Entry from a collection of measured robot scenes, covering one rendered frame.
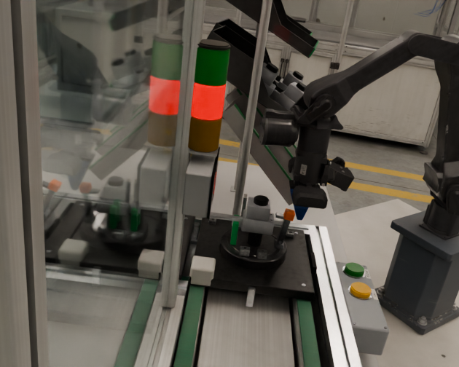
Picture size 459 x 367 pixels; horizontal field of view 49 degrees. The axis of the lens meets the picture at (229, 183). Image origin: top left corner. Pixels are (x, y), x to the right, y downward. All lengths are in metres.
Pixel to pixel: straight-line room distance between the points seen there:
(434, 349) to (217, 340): 0.46
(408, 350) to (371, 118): 4.10
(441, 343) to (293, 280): 0.35
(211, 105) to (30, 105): 0.57
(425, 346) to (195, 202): 0.61
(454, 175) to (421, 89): 4.04
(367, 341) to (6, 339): 0.84
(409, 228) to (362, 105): 3.98
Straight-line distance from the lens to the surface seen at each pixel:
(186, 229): 1.11
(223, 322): 0.95
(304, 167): 0.96
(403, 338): 1.13
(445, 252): 1.06
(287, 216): 1.02
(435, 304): 1.15
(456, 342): 1.19
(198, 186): 0.72
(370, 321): 0.97
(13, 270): 0.17
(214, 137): 0.74
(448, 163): 1.05
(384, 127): 5.12
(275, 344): 0.93
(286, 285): 0.98
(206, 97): 0.72
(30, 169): 0.17
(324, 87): 0.91
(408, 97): 5.07
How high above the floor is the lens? 1.53
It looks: 25 degrees down
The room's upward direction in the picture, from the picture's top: 8 degrees clockwise
